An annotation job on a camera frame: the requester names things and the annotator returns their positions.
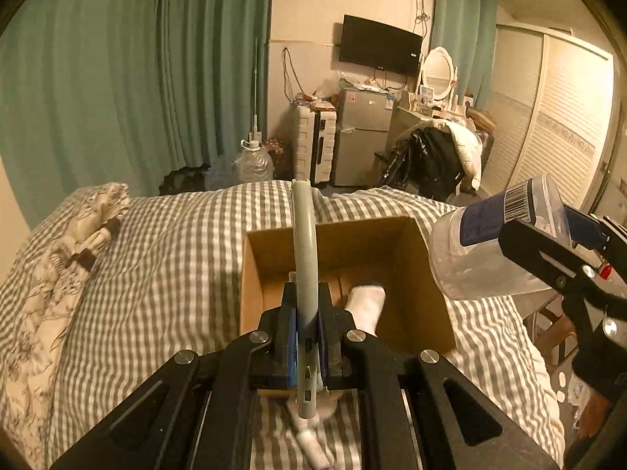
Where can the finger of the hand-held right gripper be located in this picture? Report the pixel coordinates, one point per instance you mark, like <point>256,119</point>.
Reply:
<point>583,230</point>
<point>543,257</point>

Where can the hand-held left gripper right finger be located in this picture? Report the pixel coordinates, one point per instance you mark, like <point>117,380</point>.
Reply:
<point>324,352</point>

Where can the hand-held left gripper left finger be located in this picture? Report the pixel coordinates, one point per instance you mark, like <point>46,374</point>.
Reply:
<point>292,352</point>

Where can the white sock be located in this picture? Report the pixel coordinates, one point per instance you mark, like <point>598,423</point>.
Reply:
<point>366,306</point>

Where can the clear bottle with blue label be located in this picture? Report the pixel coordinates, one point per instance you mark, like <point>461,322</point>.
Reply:
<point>470,249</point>

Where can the brown cardboard box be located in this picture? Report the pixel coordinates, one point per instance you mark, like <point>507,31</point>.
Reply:
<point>392,254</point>

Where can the wooden chair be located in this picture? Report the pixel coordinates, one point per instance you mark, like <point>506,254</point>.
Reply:
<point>553,328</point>

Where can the white plastic piece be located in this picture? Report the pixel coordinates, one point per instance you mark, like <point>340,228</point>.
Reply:
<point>313,445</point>

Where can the white sliding wardrobe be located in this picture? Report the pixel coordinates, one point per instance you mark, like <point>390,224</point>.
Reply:
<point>548,117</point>

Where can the white puffer jacket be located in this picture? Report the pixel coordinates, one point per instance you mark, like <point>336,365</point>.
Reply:
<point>465,147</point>

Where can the black jacket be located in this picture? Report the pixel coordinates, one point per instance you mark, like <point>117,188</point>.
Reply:
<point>426,161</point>

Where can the grey checkered bed blanket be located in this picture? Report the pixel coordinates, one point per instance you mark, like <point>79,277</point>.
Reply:
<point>156,274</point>

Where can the white dressing table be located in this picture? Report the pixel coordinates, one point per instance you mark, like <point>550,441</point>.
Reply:
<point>431,112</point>

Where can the large clear water jug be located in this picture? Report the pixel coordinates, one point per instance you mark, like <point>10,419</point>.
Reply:
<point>253,166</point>

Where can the black bag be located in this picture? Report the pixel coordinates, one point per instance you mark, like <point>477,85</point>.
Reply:
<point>183,181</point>

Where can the white suitcase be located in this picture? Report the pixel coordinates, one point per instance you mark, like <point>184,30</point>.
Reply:
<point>311,142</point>

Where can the white oval vanity mirror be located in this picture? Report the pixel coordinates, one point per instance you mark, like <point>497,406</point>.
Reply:
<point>437,73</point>

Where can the silver small fridge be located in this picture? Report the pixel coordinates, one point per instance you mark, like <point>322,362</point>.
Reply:
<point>360,137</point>

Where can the narrow green curtain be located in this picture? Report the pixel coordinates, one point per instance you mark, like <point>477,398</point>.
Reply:
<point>463,34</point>

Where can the floral pillow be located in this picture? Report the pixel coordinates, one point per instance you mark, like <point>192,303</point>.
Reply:
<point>34,333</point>

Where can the clear plastic bag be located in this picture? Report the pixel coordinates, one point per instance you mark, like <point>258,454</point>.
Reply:
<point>327,89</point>

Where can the white pole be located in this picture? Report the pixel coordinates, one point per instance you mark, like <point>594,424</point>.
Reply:
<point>255,88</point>

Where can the wide green curtain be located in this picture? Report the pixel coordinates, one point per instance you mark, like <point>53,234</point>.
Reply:
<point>122,68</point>

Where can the small picture frame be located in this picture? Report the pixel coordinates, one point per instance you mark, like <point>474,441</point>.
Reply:
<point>426,94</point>

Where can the black wall television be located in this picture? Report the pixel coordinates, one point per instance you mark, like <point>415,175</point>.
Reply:
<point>379,44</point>

